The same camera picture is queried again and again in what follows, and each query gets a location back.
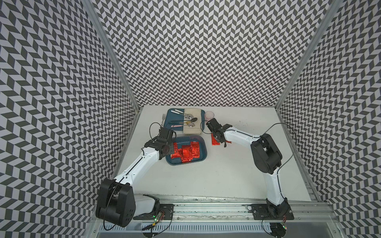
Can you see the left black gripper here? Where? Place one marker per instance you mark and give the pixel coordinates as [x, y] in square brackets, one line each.
[170, 145]

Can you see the teal storage box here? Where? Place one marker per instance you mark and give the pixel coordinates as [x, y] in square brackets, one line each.
[187, 140]

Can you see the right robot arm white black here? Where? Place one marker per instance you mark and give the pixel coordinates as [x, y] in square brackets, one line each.
[267, 159]

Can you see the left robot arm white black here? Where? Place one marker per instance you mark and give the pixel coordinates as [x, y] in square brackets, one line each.
[117, 203]

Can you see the pink translucent cup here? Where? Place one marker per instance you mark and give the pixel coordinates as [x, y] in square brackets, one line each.
[208, 115]

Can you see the teal cutlery tray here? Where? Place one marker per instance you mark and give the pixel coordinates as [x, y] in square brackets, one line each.
[195, 112]

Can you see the black handled spoon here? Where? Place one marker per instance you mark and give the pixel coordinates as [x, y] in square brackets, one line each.
[183, 121]

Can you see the patterned handle fork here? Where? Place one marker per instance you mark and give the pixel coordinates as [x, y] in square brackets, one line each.
[163, 120]

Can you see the pink handled spoon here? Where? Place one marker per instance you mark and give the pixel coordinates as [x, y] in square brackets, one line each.
[183, 125]

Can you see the white handled knife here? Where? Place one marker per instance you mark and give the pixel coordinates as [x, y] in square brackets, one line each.
[179, 112]

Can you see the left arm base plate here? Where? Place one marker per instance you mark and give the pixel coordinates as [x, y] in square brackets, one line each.
[167, 209]

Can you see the aluminium front rail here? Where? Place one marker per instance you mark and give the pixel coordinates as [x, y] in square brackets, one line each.
[215, 209]

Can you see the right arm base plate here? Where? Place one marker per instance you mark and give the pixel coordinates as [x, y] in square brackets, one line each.
[271, 212]

